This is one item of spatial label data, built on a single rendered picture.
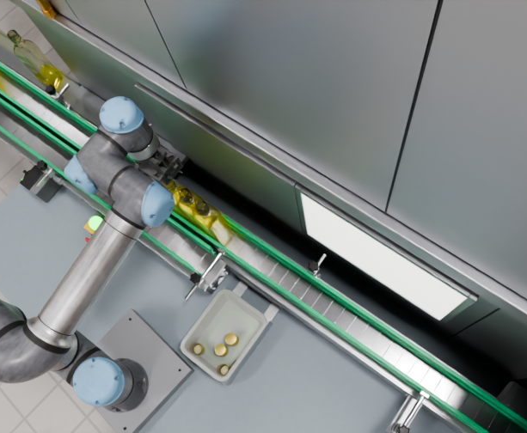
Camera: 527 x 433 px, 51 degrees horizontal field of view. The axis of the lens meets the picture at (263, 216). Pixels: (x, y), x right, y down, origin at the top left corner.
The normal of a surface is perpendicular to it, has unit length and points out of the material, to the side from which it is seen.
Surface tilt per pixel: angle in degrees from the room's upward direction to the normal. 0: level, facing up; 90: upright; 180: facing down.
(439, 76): 90
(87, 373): 10
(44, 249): 0
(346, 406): 0
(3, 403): 0
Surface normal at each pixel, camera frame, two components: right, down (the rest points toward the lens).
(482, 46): -0.59, 0.78
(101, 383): 0.04, -0.26
